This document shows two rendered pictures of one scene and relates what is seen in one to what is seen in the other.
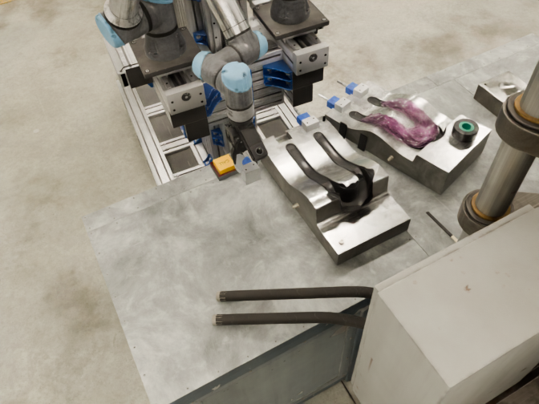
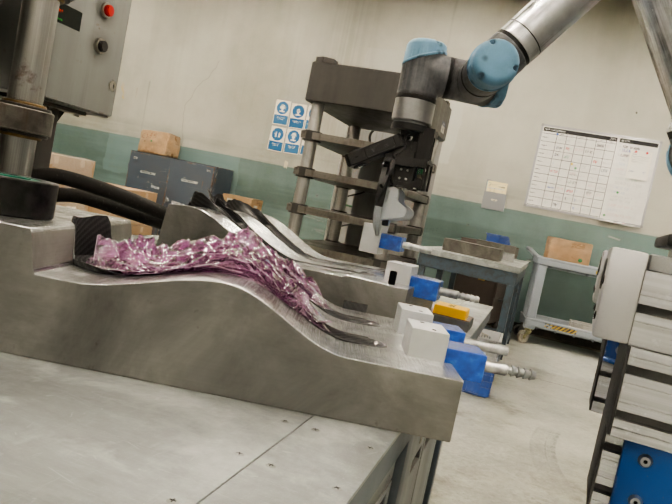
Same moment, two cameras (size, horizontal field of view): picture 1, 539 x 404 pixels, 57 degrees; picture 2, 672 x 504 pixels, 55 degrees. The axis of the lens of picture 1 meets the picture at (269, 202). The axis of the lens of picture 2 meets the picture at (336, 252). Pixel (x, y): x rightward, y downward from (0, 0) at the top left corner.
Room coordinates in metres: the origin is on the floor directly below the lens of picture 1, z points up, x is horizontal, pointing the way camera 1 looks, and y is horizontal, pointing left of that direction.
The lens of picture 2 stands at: (1.82, -0.91, 0.98)
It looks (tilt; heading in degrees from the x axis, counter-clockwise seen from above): 4 degrees down; 132
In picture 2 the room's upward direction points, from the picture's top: 12 degrees clockwise
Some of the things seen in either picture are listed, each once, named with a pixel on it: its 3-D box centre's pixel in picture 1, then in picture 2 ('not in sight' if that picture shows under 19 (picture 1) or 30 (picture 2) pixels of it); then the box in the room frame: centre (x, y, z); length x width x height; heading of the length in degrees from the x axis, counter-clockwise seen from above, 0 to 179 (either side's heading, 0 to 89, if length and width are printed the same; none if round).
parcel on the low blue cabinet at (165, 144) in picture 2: not in sight; (159, 143); (-5.40, 3.52, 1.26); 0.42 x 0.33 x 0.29; 24
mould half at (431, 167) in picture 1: (403, 127); (206, 300); (1.28, -0.49, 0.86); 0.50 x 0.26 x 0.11; 42
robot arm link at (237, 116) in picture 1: (239, 109); (413, 114); (1.06, 0.07, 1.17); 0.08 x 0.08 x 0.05
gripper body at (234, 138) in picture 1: (241, 128); (408, 158); (1.07, 0.07, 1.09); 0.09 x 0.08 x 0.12; 25
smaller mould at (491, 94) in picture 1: (510, 98); not in sight; (1.41, -0.92, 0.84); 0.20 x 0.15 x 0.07; 25
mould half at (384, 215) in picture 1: (330, 179); (270, 262); (1.05, -0.20, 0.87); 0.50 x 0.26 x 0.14; 25
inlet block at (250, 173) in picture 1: (243, 163); (397, 243); (1.08, 0.07, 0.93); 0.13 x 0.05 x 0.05; 25
